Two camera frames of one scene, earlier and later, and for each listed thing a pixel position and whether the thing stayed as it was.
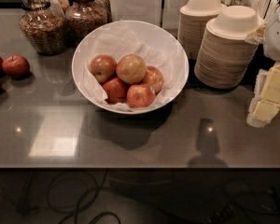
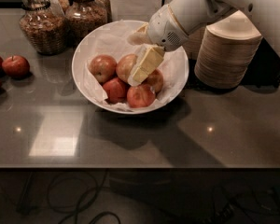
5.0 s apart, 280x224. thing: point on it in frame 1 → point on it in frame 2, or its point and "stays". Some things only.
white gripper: [279, 37] → [163, 28]
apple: [154, 77] stays
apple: [131, 68] stays
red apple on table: [16, 66] stays
